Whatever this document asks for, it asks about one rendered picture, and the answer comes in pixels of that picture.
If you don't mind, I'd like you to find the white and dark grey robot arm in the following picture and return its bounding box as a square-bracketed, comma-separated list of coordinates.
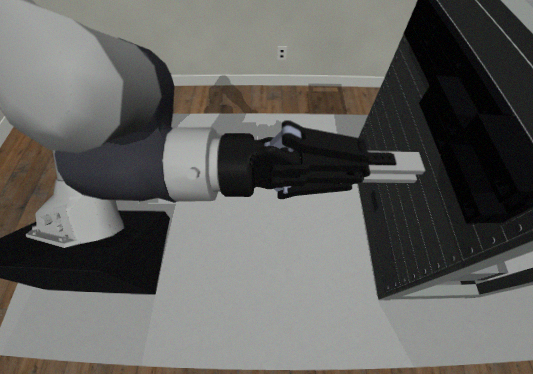
[0, 0, 223, 248]

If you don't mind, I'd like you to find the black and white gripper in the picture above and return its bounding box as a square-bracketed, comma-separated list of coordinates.
[218, 120, 425, 199]

